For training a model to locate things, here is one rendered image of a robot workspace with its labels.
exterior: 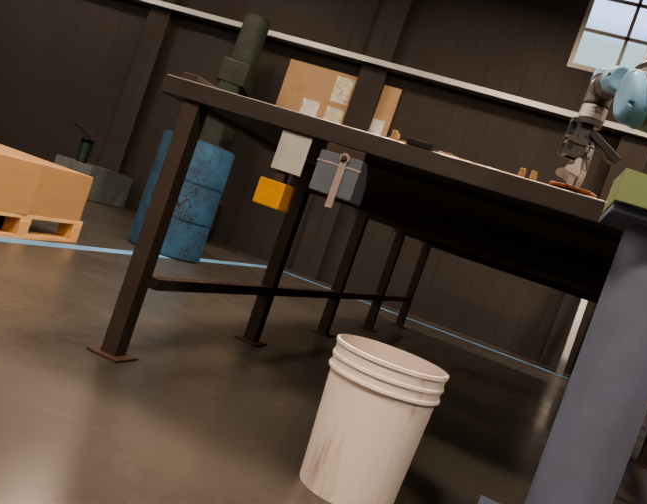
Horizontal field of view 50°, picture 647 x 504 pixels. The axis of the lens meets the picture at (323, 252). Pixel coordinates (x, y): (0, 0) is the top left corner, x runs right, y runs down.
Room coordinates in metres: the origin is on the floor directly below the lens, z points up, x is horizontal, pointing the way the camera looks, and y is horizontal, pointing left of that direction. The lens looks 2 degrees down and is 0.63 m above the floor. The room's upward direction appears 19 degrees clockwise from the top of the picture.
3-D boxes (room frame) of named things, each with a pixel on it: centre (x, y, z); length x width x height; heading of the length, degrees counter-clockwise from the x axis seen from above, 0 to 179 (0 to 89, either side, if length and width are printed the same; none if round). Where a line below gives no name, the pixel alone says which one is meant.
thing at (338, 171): (2.04, 0.02, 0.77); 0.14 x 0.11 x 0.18; 70
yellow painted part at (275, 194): (2.10, 0.19, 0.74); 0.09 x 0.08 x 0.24; 70
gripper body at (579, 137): (2.06, -0.60, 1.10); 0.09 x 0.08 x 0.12; 87
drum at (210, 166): (5.50, 1.19, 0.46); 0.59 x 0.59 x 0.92
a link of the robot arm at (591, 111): (2.06, -0.61, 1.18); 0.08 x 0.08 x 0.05
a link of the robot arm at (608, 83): (1.96, -0.62, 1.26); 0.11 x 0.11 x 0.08; 87
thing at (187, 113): (2.24, 0.54, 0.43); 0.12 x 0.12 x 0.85; 70
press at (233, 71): (7.81, 1.52, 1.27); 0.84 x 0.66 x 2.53; 164
